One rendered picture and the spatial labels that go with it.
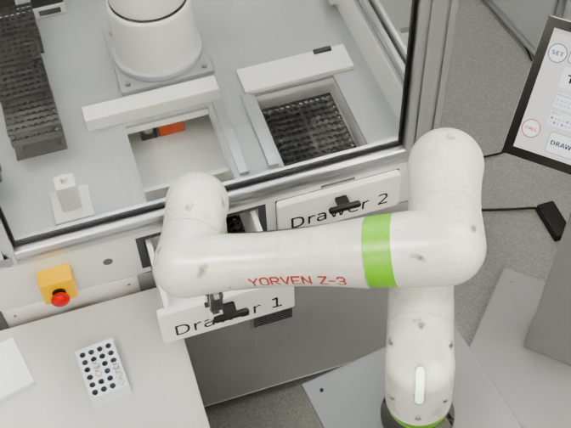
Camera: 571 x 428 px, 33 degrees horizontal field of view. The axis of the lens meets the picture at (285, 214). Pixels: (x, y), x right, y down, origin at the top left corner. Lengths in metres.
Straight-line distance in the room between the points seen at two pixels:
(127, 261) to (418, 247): 0.87
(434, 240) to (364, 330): 1.31
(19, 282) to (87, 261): 0.15
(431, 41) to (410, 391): 0.67
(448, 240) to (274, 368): 1.38
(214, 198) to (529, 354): 1.57
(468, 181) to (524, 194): 1.87
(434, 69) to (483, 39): 1.92
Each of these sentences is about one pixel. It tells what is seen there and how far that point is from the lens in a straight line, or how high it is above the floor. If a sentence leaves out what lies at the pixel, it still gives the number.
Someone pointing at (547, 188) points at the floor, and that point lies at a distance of 3.41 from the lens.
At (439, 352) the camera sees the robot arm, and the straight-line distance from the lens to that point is 1.79.
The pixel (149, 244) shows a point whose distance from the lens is 2.11.
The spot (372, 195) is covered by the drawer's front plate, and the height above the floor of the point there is 0.88.
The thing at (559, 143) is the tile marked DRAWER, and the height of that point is 1.01.
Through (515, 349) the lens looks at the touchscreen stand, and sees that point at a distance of 2.98.
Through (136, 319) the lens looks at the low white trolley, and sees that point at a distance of 2.17.
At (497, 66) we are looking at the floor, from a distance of 3.78.
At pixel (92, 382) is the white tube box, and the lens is 2.07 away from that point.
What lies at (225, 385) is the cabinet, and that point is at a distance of 2.74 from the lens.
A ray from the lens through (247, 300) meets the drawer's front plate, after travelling 2.00.
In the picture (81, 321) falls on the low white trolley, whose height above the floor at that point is 0.76.
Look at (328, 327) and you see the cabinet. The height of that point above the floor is 0.32.
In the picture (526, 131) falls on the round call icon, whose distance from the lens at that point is 2.18.
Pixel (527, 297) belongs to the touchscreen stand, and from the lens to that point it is 3.09.
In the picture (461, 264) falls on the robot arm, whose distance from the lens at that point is 1.44.
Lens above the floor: 2.59
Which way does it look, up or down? 53 degrees down
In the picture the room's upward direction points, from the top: 2 degrees counter-clockwise
